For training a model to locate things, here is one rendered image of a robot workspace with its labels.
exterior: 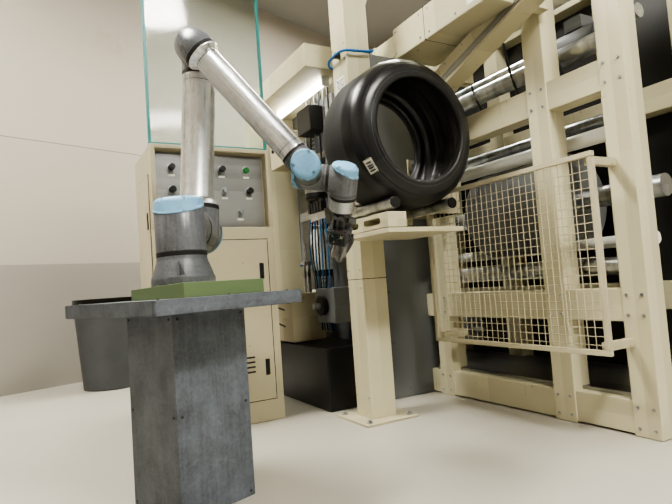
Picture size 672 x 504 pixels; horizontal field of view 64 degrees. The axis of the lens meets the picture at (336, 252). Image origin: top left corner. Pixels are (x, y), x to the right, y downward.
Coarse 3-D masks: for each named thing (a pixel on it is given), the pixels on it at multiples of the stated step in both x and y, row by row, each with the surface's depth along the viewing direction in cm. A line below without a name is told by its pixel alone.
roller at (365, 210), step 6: (390, 198) 204; (396, 198) 204; (366, 204) 220; (372, 204) 214; (378, 204) 210; (384, 204) 206; (390, 204) 203; (396, 204) 203; (360, 210) 221; (366, 210) 218; (372, 210) 214; (378, 210) 211; (384, 210) 209; (354, 216) 227; (360, 216) 224
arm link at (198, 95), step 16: (192, 80) 181; (192, 96) 180; (208, 96) 182; (192, 112) 180; (208, 112) 182; (192, 128) 180; (208, 128) 182; (192, 144) 179; (208, 144) 181; (192, 160) 179; (208, 160) 181; (192, 176) 178; (208, 176) 181; (192, 192) 178; (208, 192) 181; (208, 208) 178
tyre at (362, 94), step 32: (384, 64) 209; (416, 64) 214; (352, 96) 203; (384, 96) 239; (416, 96) 240; (448, 96) 219; (352, 128) 200; (416, 128) 247; (448, 128) 237; (352, 160) 204; (384, 160) 201; (416, 160) 246; (448, 160) 237; (384, 192) 206; (416, 192) 208; (448, 192) 220
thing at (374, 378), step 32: (352, 0) 247; (352, 32) 245; (352, 64) 244; (352, 256) 243; (352, 288) 244; (384, 288) 242; (352, 320) 245; (384, 320) 240; (384, 352) 239; (384, 384) 238; (384, 416) 236
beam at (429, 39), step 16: (432, 0) 229; (448, 0) 220; (464, 0) 212; (480, 0) 205; (496, 0) 204; (512, 0) 207; (416, 16) 239; (432, 16) 229; (448, 16) 221; (464, 16) 215; (480, 16) 216; (400, 32) 249; (416, 32) 239; (432, 32) 230; (448, 32) 229; (464, 32) 230; (400, 48) 250; (416, 48) 242; (432, 48) 244; (448, 48) 245; (432, 64) 262
